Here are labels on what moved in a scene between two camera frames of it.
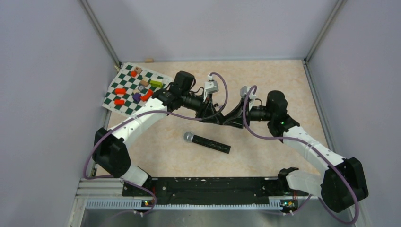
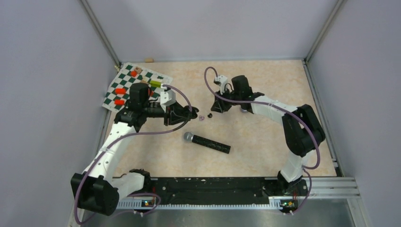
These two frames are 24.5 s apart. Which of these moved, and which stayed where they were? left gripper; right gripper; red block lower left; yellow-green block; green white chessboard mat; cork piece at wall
Moved: left gripper; right gripper
Stayed: red block lower left; yellow-green block; cork piece at wall; green white chessboard mat
